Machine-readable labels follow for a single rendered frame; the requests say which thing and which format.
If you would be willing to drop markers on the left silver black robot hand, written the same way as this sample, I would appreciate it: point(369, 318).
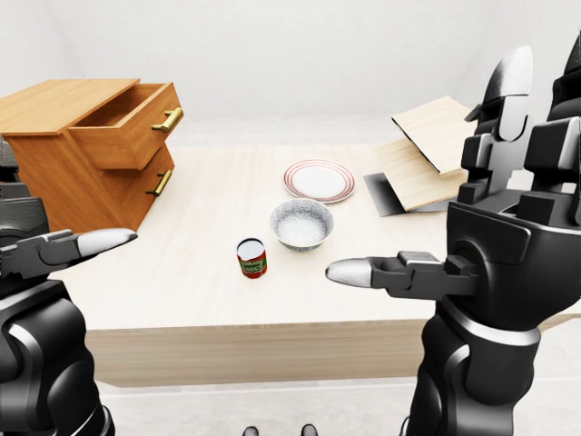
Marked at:
point(27, 254)

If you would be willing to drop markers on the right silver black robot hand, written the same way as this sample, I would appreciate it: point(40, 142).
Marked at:
point(508, 263)

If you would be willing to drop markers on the left silver black robot arm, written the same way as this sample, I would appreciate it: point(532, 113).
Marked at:
point(36, 363)

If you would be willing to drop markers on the right silver black robot arm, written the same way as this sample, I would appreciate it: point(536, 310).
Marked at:
point(472, 386)

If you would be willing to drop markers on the wooden cabinet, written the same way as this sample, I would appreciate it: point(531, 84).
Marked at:
point(41, 150)

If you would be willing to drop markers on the wooden drawer, shut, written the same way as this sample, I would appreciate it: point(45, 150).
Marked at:
point(136, 200)

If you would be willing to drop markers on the wooden drawer, open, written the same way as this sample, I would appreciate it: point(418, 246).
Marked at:
point(122, 136)

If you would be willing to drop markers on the pale wooden board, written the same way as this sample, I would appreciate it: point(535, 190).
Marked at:
point(436, 129)
point(415, 177)

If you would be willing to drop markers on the white plate with red rings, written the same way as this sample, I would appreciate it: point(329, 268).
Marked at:
point(318, 181)

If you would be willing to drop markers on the patterned grey bowl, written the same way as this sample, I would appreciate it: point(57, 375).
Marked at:
point(302, 224)

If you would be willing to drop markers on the red tomato sauce tin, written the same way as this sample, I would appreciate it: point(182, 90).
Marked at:
point(252, 263)

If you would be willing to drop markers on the small dark rounded shape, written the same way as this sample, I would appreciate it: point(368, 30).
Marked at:
point(309, 430)
point(250, 431)

